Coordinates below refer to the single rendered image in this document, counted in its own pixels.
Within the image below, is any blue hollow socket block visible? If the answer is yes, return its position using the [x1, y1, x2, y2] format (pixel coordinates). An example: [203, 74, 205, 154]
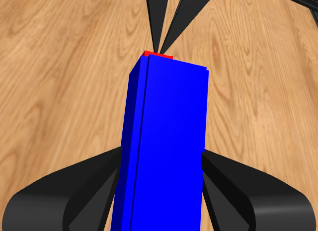
[110, 54, 209, 231]

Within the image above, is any thin red peg bar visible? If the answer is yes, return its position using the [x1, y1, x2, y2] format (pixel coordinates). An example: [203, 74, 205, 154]
[143, 50, 174, 60]

